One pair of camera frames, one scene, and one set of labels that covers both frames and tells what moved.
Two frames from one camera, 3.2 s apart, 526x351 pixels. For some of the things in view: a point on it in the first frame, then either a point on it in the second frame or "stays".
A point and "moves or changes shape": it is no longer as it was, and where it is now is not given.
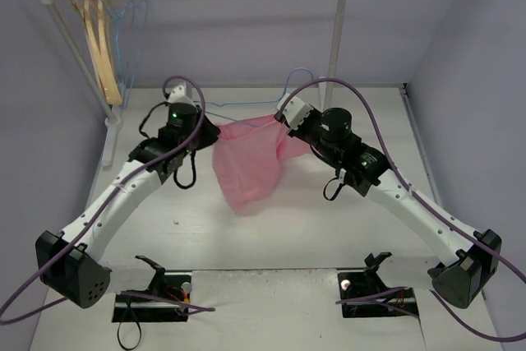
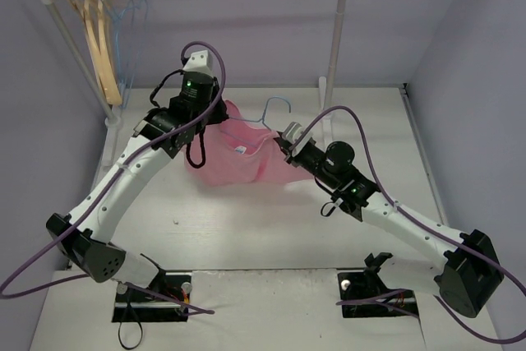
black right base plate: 362,283 stays
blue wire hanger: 200,104 to 263,117
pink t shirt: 246,158 moves or changes shape
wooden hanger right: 113,81 stays
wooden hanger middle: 93,44 stays
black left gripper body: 209,131 to 218,110
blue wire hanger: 124,35 stays
